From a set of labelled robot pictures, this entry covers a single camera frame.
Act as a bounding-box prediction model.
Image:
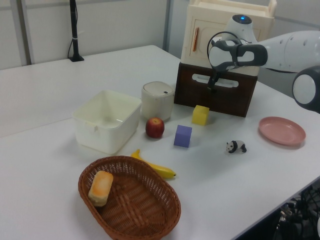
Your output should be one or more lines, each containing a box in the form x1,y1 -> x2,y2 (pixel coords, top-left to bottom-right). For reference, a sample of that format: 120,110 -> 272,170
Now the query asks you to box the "cream plastic tub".
71,89 -> 143,155

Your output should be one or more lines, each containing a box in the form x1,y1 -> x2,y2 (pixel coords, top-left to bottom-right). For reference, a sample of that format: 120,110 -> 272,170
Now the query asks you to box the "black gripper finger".
206,70 -> 223,93

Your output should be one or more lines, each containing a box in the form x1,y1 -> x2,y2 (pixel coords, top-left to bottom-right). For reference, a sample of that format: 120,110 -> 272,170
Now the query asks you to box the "purple foam cube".
173,124 -> 193,148

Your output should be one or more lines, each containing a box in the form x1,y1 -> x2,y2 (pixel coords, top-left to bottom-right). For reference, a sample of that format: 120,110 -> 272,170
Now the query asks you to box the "black cable bundle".
274,184 -> 320,240

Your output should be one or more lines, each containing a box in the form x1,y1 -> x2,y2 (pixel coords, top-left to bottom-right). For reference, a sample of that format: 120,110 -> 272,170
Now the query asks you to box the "black pole stand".
67,0 -> 85,63

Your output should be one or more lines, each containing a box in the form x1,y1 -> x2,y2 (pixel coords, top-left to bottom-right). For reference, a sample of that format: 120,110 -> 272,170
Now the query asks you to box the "brown wicker basket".
77,155 -> 182,240

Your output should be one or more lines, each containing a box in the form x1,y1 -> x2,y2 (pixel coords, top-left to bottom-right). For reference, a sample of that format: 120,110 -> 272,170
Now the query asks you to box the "pink plate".
258,116 -> 307,147

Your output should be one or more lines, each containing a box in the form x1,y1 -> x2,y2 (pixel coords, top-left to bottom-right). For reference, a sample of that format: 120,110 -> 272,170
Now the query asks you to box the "brown drawer with white handle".
174,61 -> 258,118

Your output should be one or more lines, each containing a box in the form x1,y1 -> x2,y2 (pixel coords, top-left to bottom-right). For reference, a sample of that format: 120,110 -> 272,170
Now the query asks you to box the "yellow foam cube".
191,104 -> 210,126

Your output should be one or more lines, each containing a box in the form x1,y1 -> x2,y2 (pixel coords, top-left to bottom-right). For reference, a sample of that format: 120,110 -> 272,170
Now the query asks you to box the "toasted bread loaf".
87,170 -> 114,208

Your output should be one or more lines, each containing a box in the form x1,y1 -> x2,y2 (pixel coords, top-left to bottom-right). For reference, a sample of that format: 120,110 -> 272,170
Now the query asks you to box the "orange cabinet door handle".
192,26 -> 200,52

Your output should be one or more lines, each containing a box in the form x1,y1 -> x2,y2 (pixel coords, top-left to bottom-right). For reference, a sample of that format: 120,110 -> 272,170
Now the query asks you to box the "panda figurine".
226,139 -> 248,155

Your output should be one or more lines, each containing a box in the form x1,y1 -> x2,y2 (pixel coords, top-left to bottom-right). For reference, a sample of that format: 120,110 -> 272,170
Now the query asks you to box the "red apple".
145,117 -> 166,139

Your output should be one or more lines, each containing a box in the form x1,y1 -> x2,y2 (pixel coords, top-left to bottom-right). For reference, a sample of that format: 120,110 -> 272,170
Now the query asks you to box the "yellow banana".
130,149 -> 177,180

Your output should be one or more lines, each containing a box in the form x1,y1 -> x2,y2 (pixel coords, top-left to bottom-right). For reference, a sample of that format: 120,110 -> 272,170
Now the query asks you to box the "small cream lidded bin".
140,81 -> 175,122

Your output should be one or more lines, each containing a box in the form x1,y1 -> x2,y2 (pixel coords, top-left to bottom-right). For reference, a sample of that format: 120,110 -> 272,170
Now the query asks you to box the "cream toy cabinet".
180,0 -> 277,77

